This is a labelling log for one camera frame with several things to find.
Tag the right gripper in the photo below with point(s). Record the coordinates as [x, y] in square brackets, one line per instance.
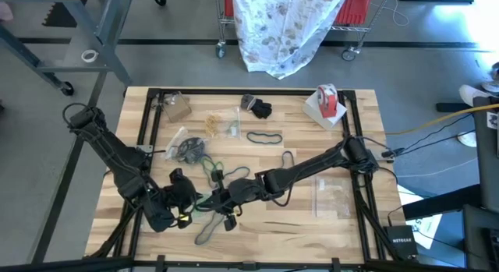
[241, 192]

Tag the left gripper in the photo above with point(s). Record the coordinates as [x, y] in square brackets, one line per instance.
[183, 196]

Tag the wide black rubber band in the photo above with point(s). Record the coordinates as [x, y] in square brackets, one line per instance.
[181, 153]

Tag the bag of black bands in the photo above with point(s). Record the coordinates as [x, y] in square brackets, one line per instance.
[195, 147]

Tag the black rubber band loop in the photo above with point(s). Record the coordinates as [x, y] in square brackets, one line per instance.
[248, 137]

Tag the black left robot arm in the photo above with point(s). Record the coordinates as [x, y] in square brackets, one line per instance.
[113, 151]

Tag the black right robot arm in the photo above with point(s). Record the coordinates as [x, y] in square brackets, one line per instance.
[312, 164]

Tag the dark green rubber band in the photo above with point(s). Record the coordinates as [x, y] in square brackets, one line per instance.
[206, 163]

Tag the small brown cardboard box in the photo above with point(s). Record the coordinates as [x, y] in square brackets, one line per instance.
[177, 108]

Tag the black and gray glove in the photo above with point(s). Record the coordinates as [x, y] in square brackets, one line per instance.
[261, 109]

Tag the white cardboard box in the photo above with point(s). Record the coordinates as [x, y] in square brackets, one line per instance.
[312, 108]

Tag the red tape dispenser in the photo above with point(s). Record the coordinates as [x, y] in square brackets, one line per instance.
[327, 102]

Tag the white tape roll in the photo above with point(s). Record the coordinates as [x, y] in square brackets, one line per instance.
[82, 56]

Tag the white floral cloth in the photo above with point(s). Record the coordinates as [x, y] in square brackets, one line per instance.
[280, 30]

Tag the red plastic bin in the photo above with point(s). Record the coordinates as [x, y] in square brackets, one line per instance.
[352, 9]
[228, 3]

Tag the black serrated foam pad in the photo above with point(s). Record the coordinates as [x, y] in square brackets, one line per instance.
[58, 18]

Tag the white printed paper sheet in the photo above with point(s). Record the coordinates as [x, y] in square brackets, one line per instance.
[429, 225]

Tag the black desk leg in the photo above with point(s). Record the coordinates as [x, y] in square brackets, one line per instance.
[440, 203]

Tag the blue desk foot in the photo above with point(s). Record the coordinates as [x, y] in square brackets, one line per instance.
[448, 107]

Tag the black computer tower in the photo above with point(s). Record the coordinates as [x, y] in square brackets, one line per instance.
[487, 167]

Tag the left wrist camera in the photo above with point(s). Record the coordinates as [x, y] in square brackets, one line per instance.
[185, 221]

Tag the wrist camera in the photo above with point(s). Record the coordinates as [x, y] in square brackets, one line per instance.
[185, 221]
[230, 223]

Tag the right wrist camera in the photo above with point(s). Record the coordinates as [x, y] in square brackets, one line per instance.
[230, 223]

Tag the black aluminium table frame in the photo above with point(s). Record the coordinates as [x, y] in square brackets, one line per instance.
[234, 91]

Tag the black Netgear network switch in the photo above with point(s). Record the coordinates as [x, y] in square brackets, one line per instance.
[401, 242]

